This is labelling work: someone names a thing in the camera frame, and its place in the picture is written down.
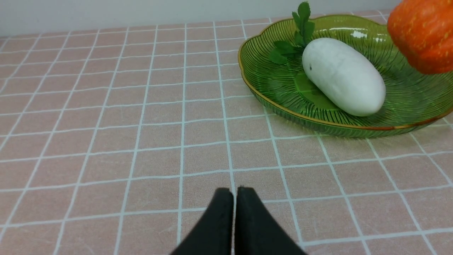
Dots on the white radish with leaves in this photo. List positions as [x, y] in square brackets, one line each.
[343, 74]

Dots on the orange toy pumpkin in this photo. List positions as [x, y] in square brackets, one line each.
[422, 30]

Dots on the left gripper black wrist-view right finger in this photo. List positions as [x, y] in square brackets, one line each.
[256, 231]

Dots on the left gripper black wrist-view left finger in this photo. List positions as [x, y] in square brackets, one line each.
[212, 234]

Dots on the green ribbed plastic plate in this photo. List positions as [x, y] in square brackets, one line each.
[412, 100]

